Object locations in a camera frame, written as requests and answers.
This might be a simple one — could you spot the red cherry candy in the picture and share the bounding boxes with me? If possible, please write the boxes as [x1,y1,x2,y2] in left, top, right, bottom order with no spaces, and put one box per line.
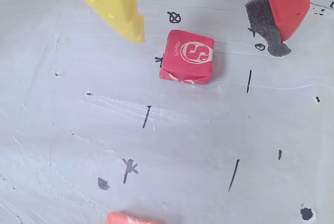
[158,29,216,86]

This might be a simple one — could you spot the orange candy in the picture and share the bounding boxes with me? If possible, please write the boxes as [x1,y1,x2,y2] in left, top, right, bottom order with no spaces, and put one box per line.
[105,210,165,224]

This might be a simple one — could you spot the white plastic table cover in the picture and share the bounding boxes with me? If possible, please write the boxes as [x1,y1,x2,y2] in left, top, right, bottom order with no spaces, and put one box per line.
[0,0,334,224]

